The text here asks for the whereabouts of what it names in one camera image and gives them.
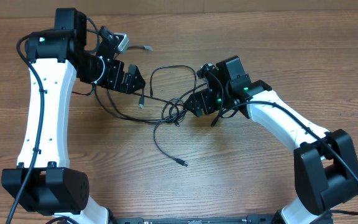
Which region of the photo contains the black USB cable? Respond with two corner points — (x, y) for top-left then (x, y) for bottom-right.
(106, 65), (198, 128)
(93, 45), (208, 168)

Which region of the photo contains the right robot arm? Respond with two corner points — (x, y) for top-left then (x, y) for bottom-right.
(185, 55), (358, 223)

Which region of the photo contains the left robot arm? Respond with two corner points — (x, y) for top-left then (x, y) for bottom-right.
(1, 8), (145, 223)

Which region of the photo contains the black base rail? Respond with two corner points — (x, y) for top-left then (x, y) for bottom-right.
(107, 214), (285, 224)

